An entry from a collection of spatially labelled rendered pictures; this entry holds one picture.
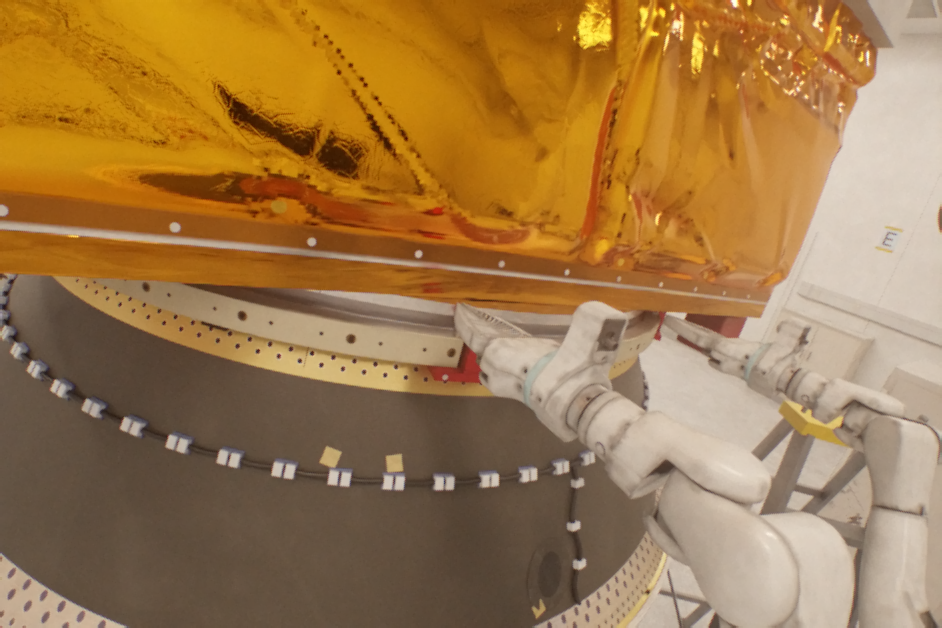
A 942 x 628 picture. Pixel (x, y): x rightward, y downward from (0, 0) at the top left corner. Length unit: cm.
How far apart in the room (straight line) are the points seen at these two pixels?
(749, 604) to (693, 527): 6
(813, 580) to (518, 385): 28
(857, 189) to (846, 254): 92
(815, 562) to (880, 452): 46
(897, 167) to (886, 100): 96
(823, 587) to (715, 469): 9
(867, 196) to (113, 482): 820
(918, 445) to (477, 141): 69
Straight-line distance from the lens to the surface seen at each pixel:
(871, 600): 79
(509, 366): 46
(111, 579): 89
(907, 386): 389
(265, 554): 78
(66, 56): 55
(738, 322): 163
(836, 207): 825
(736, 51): 108
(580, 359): 42
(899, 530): 78
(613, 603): 111
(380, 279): 66
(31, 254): 62
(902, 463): 77
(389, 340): 66
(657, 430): 38
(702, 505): 35
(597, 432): 41
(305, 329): 67
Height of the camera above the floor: 195
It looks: 19 degrees down
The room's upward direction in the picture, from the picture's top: 15 degrees clockwise
